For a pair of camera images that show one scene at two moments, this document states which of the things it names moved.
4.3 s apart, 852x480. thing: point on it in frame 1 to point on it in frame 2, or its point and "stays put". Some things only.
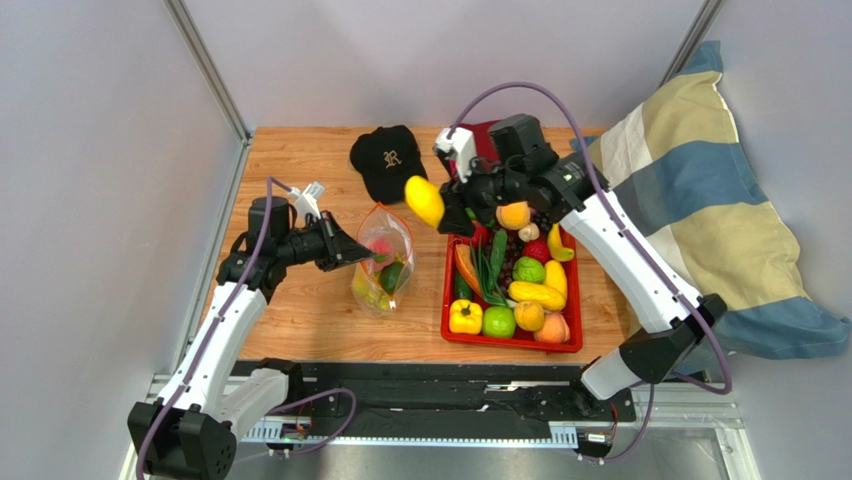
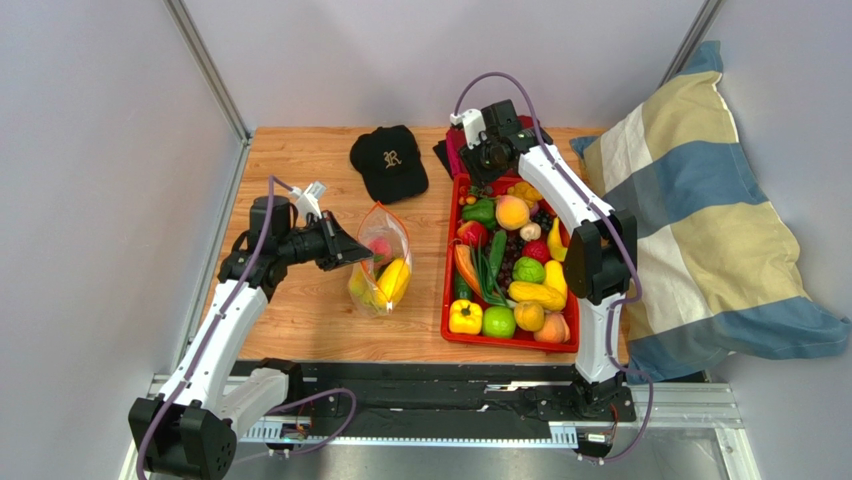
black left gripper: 338,247 stays put
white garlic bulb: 529,233 stays put
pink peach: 381,246 stays put
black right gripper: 458,202 to 480,168
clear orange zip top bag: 383,281 stays put
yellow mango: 425,198 to 394,282
